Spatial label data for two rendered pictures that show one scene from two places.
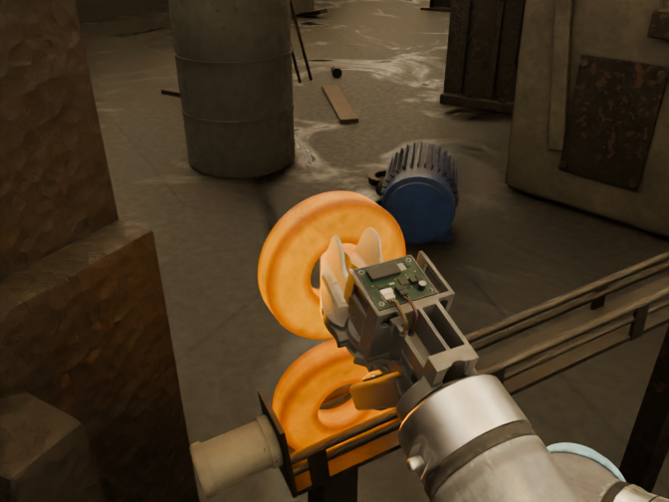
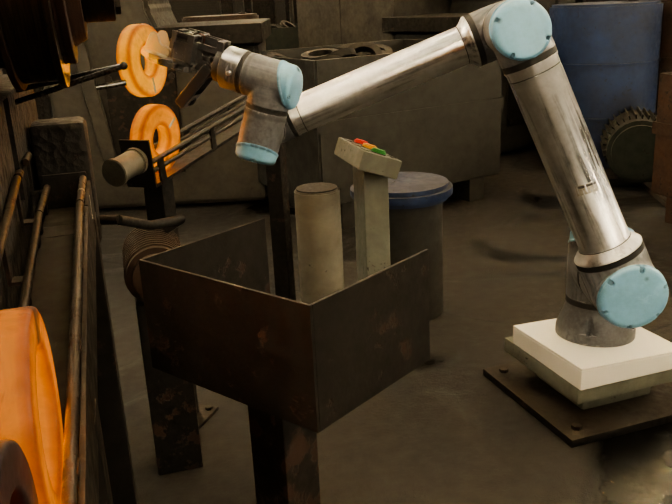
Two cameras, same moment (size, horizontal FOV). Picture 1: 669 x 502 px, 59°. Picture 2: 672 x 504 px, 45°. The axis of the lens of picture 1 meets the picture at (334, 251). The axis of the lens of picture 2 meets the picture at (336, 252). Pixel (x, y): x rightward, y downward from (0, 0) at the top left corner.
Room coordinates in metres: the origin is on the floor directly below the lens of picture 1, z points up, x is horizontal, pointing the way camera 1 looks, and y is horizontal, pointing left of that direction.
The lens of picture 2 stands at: (-1.05, 0.98, 1.00)
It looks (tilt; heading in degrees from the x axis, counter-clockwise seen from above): 18 degrees down; 316
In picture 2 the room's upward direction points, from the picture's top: 3 degrees counter-clockwise
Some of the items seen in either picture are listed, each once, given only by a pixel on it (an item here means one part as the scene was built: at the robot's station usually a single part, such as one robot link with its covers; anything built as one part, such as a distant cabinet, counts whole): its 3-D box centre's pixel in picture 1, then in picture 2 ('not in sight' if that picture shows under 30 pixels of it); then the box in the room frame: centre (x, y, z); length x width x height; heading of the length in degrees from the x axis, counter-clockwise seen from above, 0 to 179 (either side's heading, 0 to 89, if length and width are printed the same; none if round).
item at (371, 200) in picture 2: not in sight; (372, 251); (0.40, -0.58, 0.31); 0.24 x 0.16 x 0.62; 150
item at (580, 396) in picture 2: not in sight; (593, 356); (-0.19, -0.75, 0.10); 0.32 x 0.32 x 0.04; 64
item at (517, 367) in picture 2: not in sight; (592, 378); (-0.19, -0.75, 0.04); 0.40 x 0.40 x 0.08; 64
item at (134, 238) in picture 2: not in sight; (165, 348); (0.39, 0.11, 0.27); 0.22 x 0.13 x 0.53; 150
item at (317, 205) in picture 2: not in sight; (321, 280); (0.44, -0.42, 0.26); 0.12 x 0.12 x 0.52
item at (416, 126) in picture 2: not in sight; (368, 121); (1.66, -1.94, 0.39); 1.03 x 0.83 x 0.77; 75
